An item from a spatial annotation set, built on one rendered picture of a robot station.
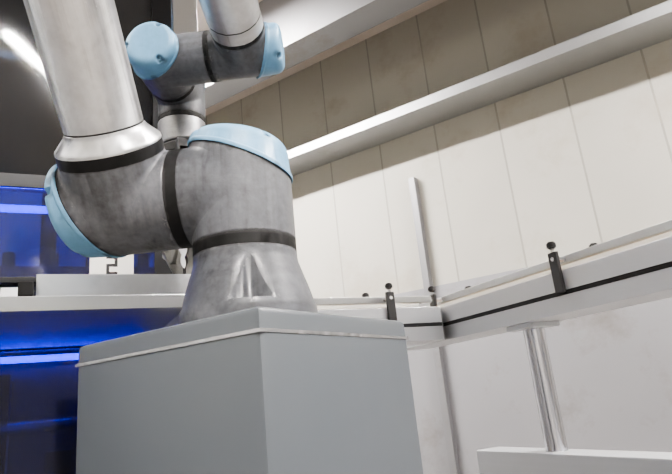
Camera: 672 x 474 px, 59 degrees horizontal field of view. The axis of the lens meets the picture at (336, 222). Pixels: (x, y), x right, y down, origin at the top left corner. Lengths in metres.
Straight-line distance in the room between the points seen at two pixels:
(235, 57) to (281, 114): 3.73
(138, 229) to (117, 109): 0.13
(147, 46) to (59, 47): 0.25
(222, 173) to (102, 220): 0.14
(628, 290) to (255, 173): 0.84
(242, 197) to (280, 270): 0.09
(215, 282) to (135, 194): 0.14
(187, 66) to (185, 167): 0.27
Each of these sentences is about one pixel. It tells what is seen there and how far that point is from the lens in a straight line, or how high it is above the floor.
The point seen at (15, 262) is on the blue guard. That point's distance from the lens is 1.30.
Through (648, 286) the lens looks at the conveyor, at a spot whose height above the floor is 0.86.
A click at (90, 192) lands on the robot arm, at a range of 0.68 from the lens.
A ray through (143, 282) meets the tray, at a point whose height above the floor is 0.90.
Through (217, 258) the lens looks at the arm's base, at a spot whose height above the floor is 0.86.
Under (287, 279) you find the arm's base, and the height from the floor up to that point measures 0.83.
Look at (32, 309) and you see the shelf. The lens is 0.87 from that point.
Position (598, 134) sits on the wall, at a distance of 3.47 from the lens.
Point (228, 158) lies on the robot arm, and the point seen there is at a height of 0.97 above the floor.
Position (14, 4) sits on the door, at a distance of 1.56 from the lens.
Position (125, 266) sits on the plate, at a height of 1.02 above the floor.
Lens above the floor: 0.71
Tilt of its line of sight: 17 degrees up
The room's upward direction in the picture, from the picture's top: 6 degrees counter-clockwise
